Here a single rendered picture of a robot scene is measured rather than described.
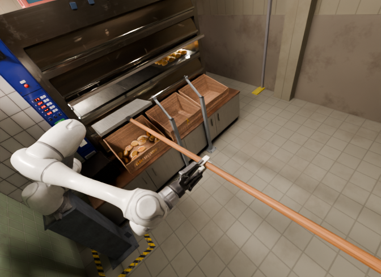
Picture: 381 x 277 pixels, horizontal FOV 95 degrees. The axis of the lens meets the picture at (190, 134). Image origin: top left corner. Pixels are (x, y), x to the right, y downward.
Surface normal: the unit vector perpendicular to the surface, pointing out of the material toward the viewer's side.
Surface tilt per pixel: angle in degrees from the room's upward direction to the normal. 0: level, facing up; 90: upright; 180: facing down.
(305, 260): 0
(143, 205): 35
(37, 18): 90
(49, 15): 90
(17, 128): 90
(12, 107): 90
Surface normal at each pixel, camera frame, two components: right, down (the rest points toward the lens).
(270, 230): -0.20, -0.71
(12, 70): 0.68, 0.40
